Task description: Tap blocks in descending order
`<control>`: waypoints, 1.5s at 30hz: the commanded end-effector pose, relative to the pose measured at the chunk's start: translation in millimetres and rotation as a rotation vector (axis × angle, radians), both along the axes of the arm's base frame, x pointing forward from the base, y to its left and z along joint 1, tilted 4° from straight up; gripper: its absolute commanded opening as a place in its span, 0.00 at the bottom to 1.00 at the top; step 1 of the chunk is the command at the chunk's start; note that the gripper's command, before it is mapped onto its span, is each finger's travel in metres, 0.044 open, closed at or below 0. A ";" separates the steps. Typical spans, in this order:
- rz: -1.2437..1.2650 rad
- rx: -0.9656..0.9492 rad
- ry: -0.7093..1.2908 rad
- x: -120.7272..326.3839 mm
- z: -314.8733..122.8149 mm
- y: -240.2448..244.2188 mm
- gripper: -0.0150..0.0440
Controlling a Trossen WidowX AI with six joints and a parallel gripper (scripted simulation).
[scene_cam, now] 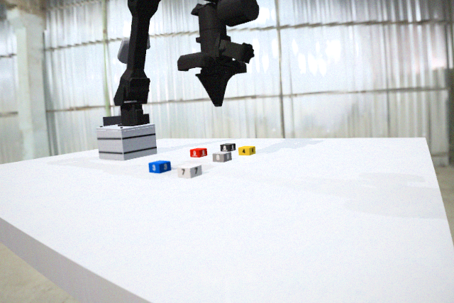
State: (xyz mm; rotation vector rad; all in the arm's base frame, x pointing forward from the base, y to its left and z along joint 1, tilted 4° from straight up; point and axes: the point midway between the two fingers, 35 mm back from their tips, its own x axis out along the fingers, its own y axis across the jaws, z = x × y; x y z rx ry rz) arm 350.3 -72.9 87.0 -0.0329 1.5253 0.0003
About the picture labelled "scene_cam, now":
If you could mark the red block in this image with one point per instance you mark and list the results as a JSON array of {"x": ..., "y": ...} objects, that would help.
[{"x": 198, "y": 152}]

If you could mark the blue block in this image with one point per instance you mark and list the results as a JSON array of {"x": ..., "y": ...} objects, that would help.
[{"x": 160, "y": 166}]

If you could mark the yellow block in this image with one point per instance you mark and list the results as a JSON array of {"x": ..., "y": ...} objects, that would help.
[{"x": 246, "y": 150}]

